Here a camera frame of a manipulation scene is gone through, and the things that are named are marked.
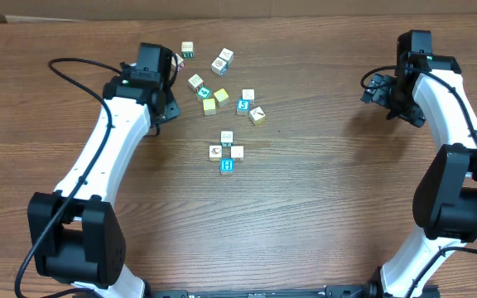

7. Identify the block with yellow side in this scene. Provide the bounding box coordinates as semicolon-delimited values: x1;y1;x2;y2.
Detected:
209;145;223;161

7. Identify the wooden block green side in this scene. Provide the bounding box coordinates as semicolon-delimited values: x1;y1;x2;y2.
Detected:
220;131;234;147

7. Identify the wooden block red drawing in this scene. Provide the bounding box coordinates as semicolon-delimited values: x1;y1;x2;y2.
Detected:
230;146;244;161

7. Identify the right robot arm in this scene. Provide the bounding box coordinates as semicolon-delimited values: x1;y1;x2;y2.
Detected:
358;30;477;297

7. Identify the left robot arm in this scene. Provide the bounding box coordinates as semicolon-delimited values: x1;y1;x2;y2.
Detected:
14;43;180;297

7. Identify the wooden block near centre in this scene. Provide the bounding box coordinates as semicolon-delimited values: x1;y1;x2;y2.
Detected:
188;74;205;93

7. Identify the green top number block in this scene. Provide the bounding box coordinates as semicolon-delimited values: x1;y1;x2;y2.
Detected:
196;86;212;101

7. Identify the yellow top block left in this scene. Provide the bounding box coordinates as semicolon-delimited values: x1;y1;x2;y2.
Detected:
202;98;216;116

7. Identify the block with red side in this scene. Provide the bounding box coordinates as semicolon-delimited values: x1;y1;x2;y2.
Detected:
171;53;185;71

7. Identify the yellow top block right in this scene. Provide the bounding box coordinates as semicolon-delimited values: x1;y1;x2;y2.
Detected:
214;89;229;107

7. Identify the block with green R side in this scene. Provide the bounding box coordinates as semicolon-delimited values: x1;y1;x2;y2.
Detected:
181;41;194;59

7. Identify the block with blue side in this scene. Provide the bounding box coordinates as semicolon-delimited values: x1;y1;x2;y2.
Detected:
211;57;228;76

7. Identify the blue top 5 block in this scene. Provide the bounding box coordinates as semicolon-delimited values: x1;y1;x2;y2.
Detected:
236;99;250;115

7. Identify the far plain wooden block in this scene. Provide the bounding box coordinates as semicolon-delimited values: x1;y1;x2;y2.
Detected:
219;48;234;64

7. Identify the plain wooden block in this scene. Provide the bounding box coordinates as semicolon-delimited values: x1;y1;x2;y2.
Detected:
242;89;255;103
219;48;234;64

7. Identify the plain wooden block right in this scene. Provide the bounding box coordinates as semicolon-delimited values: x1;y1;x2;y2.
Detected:
242;89;255;103

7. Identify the block with tool drawing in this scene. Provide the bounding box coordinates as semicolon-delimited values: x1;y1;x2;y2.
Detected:
248;107;266;125

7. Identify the cardboard backdrop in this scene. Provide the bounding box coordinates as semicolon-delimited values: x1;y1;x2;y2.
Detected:
0;0;477;22

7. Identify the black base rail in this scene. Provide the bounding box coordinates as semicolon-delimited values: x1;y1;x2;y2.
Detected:
143;285;388;298

